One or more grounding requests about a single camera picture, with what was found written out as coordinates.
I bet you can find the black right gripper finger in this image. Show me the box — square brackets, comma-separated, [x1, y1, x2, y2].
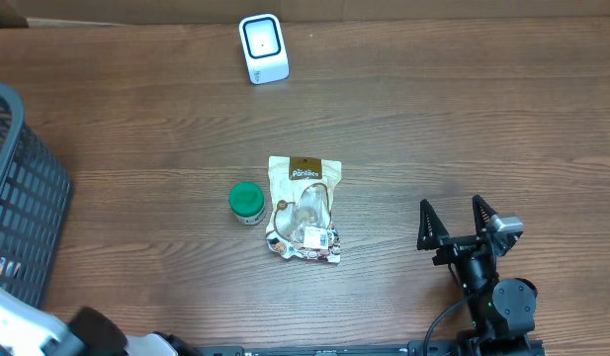
[472, 195, 496, 235]
[417, 199, 449, 250]

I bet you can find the brown Pantree snack pouch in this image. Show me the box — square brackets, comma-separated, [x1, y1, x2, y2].
[266, 156, 342, 264]

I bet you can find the green lid jar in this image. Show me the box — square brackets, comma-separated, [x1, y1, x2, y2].
[228, 182, 266, 225]

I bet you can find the orange Kleenex tissue pack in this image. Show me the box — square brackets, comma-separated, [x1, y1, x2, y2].
[0, 257, 21, 278]

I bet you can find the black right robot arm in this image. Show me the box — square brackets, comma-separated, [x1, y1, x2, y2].
[416, 195, 545, 355]

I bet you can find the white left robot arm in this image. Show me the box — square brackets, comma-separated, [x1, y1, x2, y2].
[0, 287, 199, 356]

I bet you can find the white barcode scanner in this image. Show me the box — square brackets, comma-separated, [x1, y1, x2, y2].
[238, 13, 290, 85]

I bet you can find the brown cardboard backdrop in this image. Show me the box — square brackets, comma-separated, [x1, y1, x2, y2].
[0, 0, 610, 28]

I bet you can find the grey plastic mesh basket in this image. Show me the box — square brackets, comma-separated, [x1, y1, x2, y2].
[0, 83, 74, 309]

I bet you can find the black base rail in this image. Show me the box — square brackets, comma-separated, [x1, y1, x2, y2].
[195, 338, 547, 356]

